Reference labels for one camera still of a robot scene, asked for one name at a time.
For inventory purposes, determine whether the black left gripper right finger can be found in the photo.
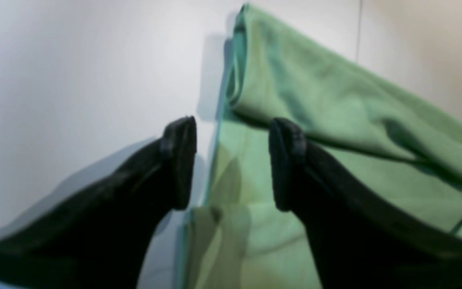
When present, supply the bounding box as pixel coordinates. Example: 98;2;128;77
268;118;462;289

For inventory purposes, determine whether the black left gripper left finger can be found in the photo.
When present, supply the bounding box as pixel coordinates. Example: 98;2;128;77
0;116;197;289

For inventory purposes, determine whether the green T-shirt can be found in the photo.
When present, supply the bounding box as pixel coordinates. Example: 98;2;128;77
180;3;462;289

